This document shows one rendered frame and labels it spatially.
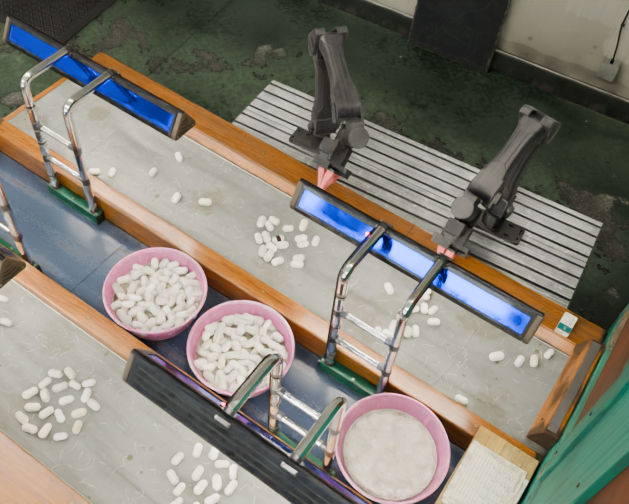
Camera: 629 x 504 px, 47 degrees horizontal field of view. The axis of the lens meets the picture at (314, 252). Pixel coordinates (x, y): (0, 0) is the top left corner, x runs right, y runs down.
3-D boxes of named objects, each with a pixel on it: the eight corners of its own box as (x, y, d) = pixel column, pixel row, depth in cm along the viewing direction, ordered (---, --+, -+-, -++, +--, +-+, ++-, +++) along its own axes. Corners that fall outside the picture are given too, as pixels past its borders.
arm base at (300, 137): (343, 148, 226) (354, 135, 230) (288, 123, 231) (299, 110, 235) (341, 166, 233) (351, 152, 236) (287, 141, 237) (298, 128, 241)
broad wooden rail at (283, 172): (109, 92, 259) (100, 49, 244) (583, 364, 205) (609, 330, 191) (84, 110, 253) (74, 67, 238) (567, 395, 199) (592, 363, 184)
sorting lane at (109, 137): (76, 78, 241) (75, 73, 240) (586, 371, 188) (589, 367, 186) (5, 128, 226) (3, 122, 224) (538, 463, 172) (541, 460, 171)
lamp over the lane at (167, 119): (25, 28, 205) (19, 6, 199) (196, 125, 187) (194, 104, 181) (3, 42, 201) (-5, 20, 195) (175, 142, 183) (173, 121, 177)
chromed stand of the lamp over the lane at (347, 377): (356, 317, 198) (379, 213, 163) (420, 356, 192) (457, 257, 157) (317, 368, 188) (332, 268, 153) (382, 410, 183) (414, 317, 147)
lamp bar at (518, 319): (307, 188, 177) (309, 167, 171) (542, 320, 158) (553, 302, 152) (288, 208, 172) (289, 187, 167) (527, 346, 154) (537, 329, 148)
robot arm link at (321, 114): (336, 136, 227) (339, 36, 206) (315, 139, 225) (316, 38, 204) (331, 127, 231) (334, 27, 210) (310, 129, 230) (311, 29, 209)
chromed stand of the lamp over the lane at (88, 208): (95, 157, 227) (65, 38, 191) (143, 187, 221) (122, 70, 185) (49, 193, 217) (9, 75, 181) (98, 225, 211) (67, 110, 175)
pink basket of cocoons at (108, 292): (155, 252, 207) (151, 231, 199) (229, 299, 199) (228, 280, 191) (86, 316, 193) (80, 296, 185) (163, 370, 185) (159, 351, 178)
